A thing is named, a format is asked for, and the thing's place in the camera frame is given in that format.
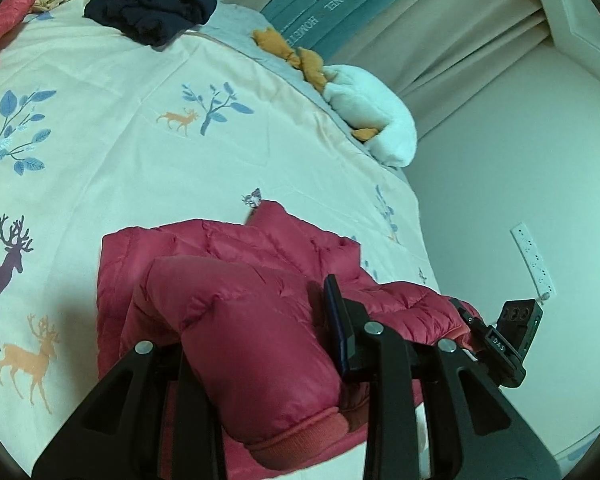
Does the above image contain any white goose plush toy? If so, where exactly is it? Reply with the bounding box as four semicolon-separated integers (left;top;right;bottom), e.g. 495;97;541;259
252;27;418;168

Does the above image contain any coral down jacket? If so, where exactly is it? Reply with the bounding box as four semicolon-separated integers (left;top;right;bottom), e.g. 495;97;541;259
0;0;37;78

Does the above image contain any pink deer print duvet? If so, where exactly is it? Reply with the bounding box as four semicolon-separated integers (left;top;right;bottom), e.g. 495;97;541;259
0;0;441;461

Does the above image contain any grey bed sheet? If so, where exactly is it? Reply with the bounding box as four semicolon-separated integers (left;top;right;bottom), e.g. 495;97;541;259
180;0;411;176

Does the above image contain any white wall panel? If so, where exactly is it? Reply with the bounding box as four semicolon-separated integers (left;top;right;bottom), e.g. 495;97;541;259
522;0;600;56

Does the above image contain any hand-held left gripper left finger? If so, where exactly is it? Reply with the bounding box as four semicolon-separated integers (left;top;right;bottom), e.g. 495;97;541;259
32;340;226;480

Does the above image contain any navy blue garment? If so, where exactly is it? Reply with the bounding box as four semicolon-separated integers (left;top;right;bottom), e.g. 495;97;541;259
84;0;218;47

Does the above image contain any white wall socket strip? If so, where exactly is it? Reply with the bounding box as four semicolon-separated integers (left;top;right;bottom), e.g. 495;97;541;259
511;224;556;301

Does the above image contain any red down jacket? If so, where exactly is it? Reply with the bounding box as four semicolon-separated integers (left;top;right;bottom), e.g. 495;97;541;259
97;200;473;480

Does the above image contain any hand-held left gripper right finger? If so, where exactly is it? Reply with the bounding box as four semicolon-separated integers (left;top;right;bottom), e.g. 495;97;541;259
322;274;566;480

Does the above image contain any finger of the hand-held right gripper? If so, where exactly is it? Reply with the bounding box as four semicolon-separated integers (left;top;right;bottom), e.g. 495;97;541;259
450;297;491;361

